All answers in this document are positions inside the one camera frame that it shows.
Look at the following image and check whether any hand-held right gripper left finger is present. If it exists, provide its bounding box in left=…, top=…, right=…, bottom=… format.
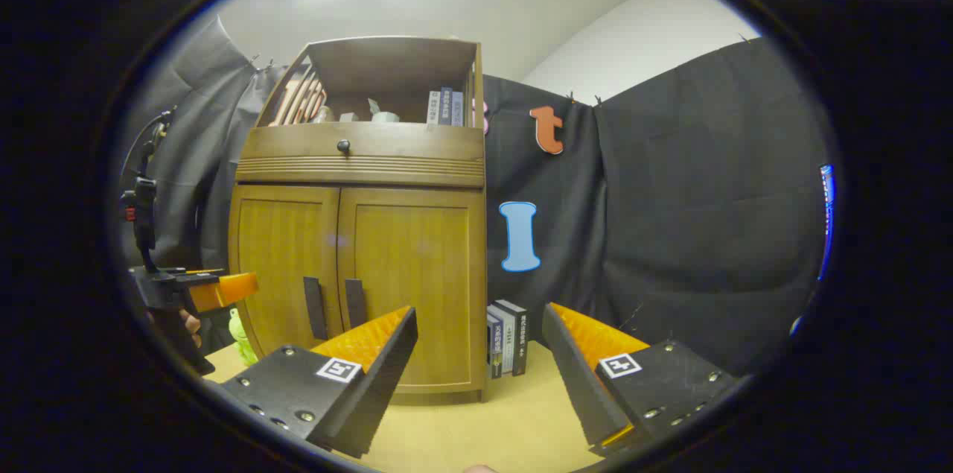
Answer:
left=220, top=305, right=419, bottom=460

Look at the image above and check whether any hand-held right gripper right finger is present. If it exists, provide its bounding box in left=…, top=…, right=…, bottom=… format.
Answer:
left=541, top=300, right=739, bottom=459

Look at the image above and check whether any wooden cabinet door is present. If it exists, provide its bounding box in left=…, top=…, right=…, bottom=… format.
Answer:
left=337, top=188, right=488, bottom=393
left=229, top=185, right=344, bottom=358

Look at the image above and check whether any black door handle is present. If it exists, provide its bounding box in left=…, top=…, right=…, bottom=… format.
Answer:
left=344, top=279, right=369, bottom=330
left=302, top=276, right=329, bottom=342

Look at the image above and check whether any wooden double-door shoe cabinet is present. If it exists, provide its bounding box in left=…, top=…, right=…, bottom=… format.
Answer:
left=227, top=36, right=489, bottom=405

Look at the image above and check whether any wooden cabinet drawer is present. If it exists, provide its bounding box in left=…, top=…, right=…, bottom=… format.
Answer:
left=235, top=123, right=486, bottom=188

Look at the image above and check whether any green plush toy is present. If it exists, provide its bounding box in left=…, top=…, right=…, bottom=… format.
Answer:
left=227, top=307, right=260, bottom=368

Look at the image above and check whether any black standing book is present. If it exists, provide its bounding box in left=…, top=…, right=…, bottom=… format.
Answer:
left=497, top=299, right=530, bottom=377

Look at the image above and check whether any white standing book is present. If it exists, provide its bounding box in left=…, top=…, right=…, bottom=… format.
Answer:
left=491, top=304, right=517, bottom=375

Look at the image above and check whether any dark blue standing book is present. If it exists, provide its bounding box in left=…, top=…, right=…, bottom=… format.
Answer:
left=487, top=313, right=504, bottom=379

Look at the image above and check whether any black backdrop cloth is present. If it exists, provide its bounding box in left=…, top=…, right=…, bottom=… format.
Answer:
left=119, top=15, right=832, bottom=378

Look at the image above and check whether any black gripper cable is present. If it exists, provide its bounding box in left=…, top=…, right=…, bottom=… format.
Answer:
left=121, top=106, right=177, bottom=187

